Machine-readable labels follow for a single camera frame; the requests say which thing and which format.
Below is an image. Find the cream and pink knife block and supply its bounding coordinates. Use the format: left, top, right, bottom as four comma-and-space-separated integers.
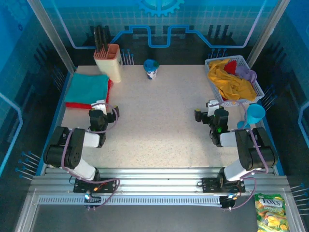
93, 43, 122, 84

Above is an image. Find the teal folded t-shirt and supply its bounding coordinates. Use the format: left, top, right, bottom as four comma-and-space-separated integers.
64, 72, 111, 104

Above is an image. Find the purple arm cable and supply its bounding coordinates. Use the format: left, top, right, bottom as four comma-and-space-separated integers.
225, 100, 270, 211
60, 103, 121, 211

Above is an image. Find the green yellow candy bag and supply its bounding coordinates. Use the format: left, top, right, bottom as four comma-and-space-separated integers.
254, 193, 289, 232

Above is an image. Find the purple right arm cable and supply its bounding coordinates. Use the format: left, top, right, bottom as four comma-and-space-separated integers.
225, 100, 270, 211

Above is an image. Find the aluminium frame post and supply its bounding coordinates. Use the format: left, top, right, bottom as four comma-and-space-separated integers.
27, 0, 76, 73
246, 0, 292, 69

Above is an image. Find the blue lidded printed cup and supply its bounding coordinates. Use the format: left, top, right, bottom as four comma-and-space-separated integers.
143, 58, 159, 80

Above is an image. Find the yellow printed t-shirt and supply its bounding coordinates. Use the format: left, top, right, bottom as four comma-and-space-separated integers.
208, 58, 257, 101

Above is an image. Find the grey slotted cable duct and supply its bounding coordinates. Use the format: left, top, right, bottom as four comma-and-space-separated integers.
38, 196, 223, 206

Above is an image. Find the white plastic mesh basket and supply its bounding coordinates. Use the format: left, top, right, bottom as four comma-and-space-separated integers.
204, 55, 266, 108

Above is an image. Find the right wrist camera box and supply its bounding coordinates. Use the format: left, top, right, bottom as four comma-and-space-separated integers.
206, 99, 221, 116

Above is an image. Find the blue plastic cup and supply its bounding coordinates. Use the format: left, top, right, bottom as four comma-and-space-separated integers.
237, 103, 266, 129

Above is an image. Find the purple crumpled t-shirt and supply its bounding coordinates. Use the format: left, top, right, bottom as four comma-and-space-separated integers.
235, 65, 258, 84

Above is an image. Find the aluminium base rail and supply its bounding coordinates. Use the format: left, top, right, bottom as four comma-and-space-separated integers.
30, 168, 288, 194

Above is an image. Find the red folded t-shirt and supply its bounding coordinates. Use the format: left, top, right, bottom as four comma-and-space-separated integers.
65, 78, 113, 111

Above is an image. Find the red crumpled t-shirt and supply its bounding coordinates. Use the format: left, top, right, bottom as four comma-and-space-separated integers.
222, 60, 238, 101

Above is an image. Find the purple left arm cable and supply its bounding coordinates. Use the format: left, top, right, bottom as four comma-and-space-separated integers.
60, 103, 121, 211

